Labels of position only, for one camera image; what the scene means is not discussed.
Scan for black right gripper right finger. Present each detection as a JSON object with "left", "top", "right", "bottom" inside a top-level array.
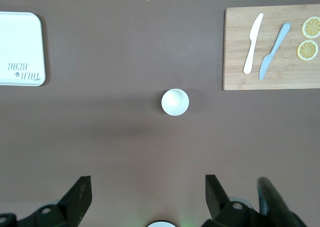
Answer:
[{"left": 199, "top": 174, "right": 261, "bottom": 227}]

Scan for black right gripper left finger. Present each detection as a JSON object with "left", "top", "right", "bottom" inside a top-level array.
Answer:
[{"left": 14, "top": 175, "right": 93, "bottom": 227}]

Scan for white IKEA cup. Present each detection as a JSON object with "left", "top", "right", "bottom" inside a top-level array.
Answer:
[{"left": 161, "top": 88, "right": 190, "bottom": 117}]

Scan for bamboo cutting board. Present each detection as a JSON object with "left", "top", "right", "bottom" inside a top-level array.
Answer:
[{"left": 222, "top": 3, "right": 320, "bottom": 91}]

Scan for brown table cover mat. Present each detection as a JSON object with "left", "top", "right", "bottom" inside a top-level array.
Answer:
[{"left": 0, "top": 0, "right": 320, "bottom": 227}]

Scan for grey plastic knife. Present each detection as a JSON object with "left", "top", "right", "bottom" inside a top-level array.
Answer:
[{"left": 258, "top": 22, "right": 292, "bottom": 81}]

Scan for white plastic knife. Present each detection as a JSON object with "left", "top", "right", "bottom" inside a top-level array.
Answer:
[{"left": 242, "top": 12, "right": 265, "bottom": 75}]

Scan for cream bear print tray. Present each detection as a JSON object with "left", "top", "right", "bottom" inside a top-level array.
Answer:
[{"left": 0, "top": 11, "right": 47, "bottom": 87}]

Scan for yellow lemon slice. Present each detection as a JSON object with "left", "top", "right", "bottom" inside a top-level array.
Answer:
[
  {"left": 296, "top": 39, "right": 319, "bottom": 62},
  {"left": 301, "top": 16, "right": 320, "bottom": 40}
]

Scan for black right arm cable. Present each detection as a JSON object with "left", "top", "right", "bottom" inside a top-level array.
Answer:
[{"left": 256, "top": 176, "right": 309, "bottom": 227}]

